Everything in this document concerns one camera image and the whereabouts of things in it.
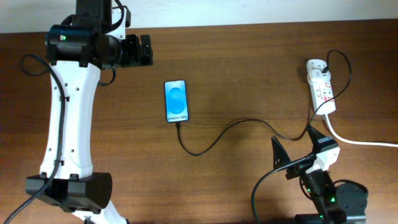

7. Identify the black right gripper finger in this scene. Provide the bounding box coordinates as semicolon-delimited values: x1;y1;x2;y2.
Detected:
307;125;338;152
271;136;291;169

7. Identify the blue Galaxy smartphone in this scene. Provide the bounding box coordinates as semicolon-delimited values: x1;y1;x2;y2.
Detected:
164;80;189;123

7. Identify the black USB charging cable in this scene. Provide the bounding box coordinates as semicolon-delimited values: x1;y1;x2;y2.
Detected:
175;49;353;157

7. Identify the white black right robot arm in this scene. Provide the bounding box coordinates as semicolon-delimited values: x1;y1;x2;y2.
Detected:
271;125;368;223

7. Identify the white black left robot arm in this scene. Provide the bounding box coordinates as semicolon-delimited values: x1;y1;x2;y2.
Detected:
25;1;153;223

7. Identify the white USB charger plug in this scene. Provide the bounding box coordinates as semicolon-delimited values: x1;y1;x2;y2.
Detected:
307;66;331;85

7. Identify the white power strip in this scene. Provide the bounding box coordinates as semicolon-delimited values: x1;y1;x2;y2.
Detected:
306;59;336;115

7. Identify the white power strip cord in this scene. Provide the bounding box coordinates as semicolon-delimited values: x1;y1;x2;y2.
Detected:
323;113;398;148

